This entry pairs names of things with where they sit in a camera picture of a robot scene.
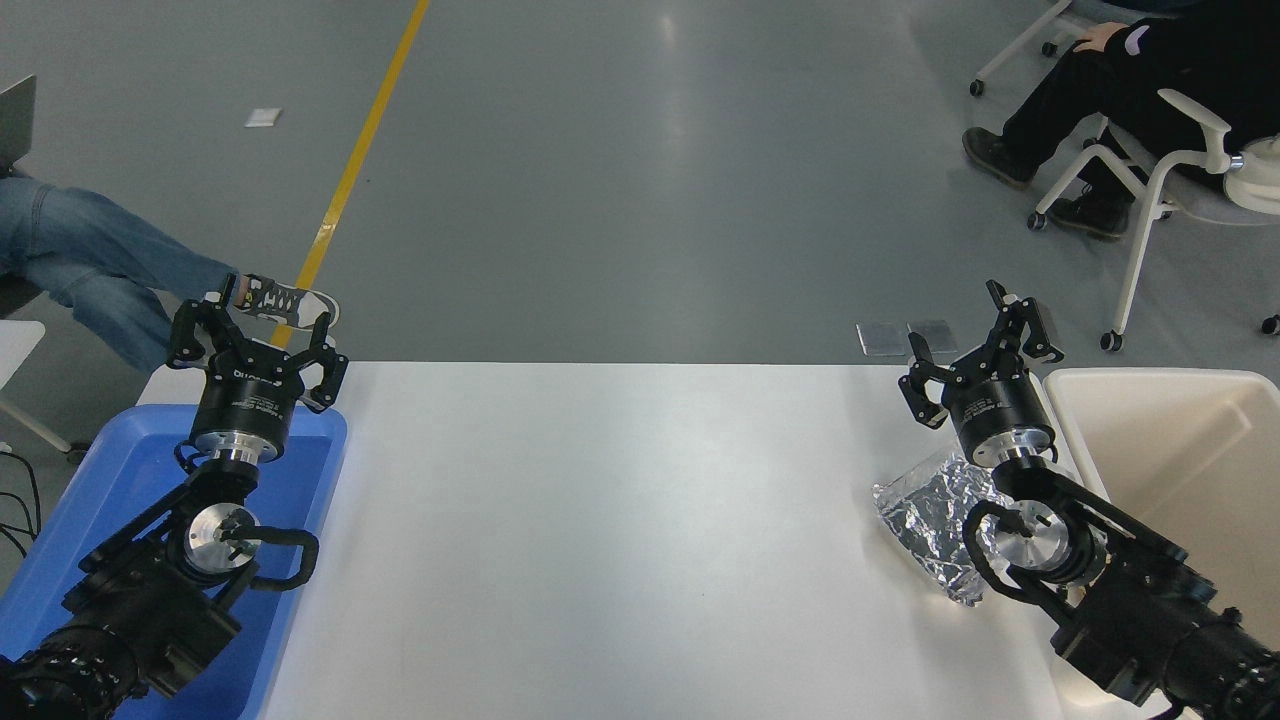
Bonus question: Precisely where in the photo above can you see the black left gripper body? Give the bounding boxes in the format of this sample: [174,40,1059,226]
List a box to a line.
[190,345,307,448]

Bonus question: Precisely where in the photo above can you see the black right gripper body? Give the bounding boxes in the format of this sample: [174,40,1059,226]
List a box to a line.
[944,350,1057,465]

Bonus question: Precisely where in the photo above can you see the crumpled silver foil tray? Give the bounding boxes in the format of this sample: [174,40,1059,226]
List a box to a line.
[873,448,1023,608]

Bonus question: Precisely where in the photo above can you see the person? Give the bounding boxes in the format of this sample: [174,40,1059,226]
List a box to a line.
[0,170,341,373]
[962,0,1280,241]

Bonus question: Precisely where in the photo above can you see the blue plastic tray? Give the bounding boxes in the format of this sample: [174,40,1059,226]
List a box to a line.
[0,403,348,720]

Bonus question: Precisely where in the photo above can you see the black seat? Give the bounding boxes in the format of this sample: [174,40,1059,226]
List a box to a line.
[0,275,45,321]

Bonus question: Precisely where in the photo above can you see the white wheeled chair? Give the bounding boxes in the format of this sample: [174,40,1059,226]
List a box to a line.
[968,0,1091,98]
[1028,88,1280,353]

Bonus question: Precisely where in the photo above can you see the large pale bin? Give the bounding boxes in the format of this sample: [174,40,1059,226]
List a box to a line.
[1043,368,1280,720]

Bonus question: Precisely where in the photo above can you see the black floor cables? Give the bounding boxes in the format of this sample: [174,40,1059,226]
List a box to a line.
[0,445,43,561]

